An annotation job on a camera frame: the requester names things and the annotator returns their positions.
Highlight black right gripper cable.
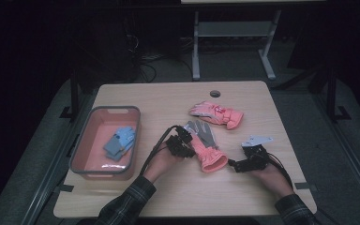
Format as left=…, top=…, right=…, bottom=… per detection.
left=266, top=153, right=294, bottom=188

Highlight pink padded ski glove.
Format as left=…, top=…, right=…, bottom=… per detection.
left=188, top=100, right=245, bottom=130

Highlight pink and grey work glove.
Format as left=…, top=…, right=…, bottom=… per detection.
left=186, top=120, right=229, bottom=173

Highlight grey metal stand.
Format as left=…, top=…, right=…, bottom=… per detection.
left=191, top=8, right=282, bottom=82

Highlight black floor cables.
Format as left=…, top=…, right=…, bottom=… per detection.
left=126, top=34, right=195, bottom=83

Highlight metal frame rail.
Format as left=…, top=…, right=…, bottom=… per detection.
left=22, top=90, right=98, bottom=225
left=312, top=93, right=360, bottom=217

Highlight dark tape strip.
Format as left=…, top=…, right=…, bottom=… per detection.
left=54, top=184, right=75, bottom=193
left=294, top=182, right=318, bottom=192

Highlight blue and grey knit glove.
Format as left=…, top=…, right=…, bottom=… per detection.
left=103, top=126, right=137, bottom=156
left=106, top=142, right=135, bottom=162

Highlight person's left hand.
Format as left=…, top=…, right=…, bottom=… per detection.
left=143, top=146, right=184, bottom=185

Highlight pink plastic bin grey rim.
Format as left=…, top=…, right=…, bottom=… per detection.
left=68, top=105, right=142, bottom=181

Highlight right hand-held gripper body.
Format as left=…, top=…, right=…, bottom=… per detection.
left=241, top=135, right=275, bottom=173

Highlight black upright post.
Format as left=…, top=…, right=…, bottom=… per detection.
left=59, top=71, right=81, bottom=120
left=326, top=67, right=353, bottom=124

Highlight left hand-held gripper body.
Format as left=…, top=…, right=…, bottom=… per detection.
left=165, top=122, right=198, bottom=158

